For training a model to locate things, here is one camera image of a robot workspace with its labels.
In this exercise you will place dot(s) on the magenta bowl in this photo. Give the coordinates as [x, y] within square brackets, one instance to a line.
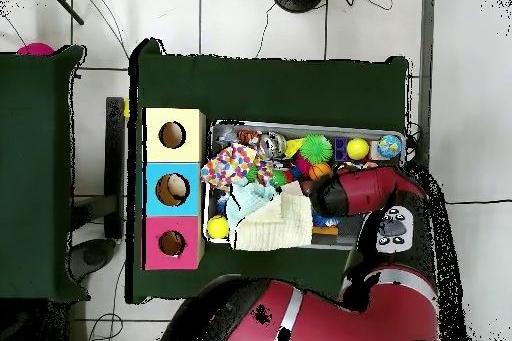
[36, 50]

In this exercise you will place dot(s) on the mint green cloth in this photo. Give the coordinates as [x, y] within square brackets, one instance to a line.
[250, 201]

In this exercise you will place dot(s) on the wooden box with three holes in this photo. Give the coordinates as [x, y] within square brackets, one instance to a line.
[188, 197]

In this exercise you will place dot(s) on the yellow smiley ball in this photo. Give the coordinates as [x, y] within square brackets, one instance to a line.
[218, 226]

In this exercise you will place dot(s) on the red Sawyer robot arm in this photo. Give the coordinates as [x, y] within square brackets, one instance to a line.
[368, 193]

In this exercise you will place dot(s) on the small green spiky ball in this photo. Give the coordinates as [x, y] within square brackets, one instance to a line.
[317, 148]

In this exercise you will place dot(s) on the orange basketball toy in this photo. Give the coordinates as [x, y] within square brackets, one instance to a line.
[321, 171]

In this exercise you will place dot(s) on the black rod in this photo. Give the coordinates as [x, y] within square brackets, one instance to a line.
[64, 3]

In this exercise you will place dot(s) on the side table with green cloth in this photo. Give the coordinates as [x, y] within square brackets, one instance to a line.
[36, 189]

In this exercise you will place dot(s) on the clear shallow mesh bin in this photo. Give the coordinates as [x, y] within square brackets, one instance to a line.
[210, 205]

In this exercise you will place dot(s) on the blue globe ball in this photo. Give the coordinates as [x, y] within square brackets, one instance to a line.
[390, 146]

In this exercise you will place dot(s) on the plain yellow ball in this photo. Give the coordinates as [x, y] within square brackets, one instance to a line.
[358, 148]

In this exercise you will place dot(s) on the polka dot colourful cloth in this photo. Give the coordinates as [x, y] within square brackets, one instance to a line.
[228, 166]

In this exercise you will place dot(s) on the cream yellow cloth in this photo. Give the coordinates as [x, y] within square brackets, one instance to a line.
[276, 225]

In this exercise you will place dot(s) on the crushed silver can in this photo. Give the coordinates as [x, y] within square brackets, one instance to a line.
[274, 145]

